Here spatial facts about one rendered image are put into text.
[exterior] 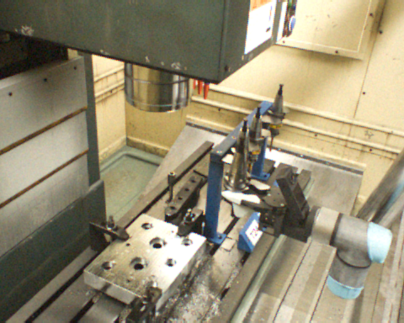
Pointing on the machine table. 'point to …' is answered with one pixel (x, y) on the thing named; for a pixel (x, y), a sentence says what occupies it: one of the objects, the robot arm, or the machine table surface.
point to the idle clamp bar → (190, 190)
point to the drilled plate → (103, 280)
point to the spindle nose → (156, 89)
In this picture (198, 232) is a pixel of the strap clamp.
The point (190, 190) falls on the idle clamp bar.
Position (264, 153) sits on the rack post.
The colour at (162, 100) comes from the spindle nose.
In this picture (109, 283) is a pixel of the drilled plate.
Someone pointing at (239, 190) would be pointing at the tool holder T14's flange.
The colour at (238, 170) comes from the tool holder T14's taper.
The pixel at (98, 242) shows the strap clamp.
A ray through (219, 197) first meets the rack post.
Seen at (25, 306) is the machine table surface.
